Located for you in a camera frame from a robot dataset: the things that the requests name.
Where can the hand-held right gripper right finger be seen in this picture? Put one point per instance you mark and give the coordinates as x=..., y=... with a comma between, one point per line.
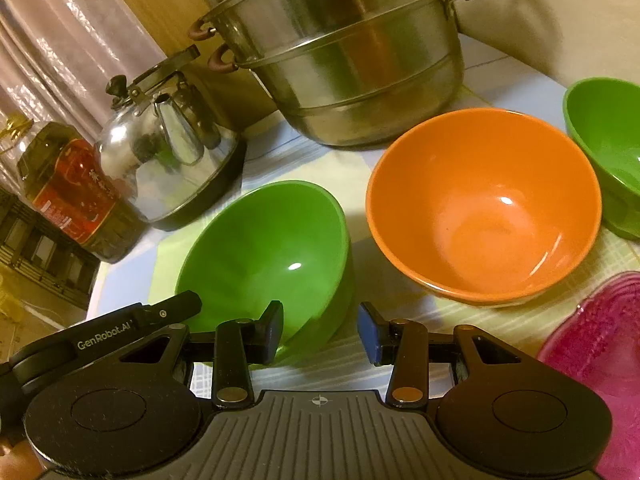
x=370, y=334

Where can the checked pastel tablecloth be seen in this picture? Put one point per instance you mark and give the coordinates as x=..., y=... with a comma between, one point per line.
x=390, y=320

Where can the stainless steel steamer pot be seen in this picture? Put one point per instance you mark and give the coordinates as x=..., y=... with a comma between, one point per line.
x=350, y=60

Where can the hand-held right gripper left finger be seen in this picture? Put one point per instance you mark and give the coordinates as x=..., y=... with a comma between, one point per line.
x=270, y=337

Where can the orange plastic bowl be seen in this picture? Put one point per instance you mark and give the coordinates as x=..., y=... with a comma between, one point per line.
x=480, y=210

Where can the green plastic bowl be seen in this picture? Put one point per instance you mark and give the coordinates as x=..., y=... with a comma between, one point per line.
x=607, y=160
x=260, y=255

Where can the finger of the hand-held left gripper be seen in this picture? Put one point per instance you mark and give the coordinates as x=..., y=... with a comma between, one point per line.
x=170, y=307

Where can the person's left hand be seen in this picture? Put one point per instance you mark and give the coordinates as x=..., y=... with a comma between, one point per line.
x=17, y=460

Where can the dark wooden rack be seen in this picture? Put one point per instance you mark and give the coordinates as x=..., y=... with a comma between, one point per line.
x=40, y=255

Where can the pink curtain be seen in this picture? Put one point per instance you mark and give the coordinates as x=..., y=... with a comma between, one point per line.
x=65, y=50

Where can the cooking oil bottle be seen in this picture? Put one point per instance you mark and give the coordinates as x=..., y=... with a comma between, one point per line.
x=70, y=195

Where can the stainless steel kettle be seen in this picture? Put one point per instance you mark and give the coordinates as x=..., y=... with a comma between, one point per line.
x=160, y=170

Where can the wooden panel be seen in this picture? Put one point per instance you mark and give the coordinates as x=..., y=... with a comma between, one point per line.
x=165, y=5

